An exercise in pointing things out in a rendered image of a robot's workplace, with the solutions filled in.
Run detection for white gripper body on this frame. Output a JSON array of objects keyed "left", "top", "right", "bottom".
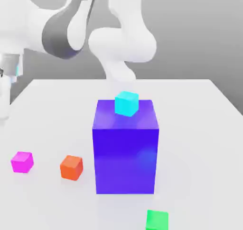
[{"left": 0, "top": 75, "right": 11, "bottom": 121}]

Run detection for small magenta cube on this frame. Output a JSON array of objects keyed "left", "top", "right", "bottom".
[{"left": 10, "top": 151, "right": 35, "bottom": 174}]

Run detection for small orange cube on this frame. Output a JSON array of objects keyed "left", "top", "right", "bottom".
[{"left": 59, "top": 155, "right": 84, "bottom": 182}]

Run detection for small cyan cube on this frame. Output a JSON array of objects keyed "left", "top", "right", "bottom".
[{"left": 114, "top": 91, "right": 140, "bottom": 118}]

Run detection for small green cube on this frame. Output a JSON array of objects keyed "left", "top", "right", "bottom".
[{"left": 145, "top": 210, "right": 169, "bottom": 230}]

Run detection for large blue box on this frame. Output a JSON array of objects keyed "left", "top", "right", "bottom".
[{"left": 92, "top": 99, "right": 159, "bottom": 195}]

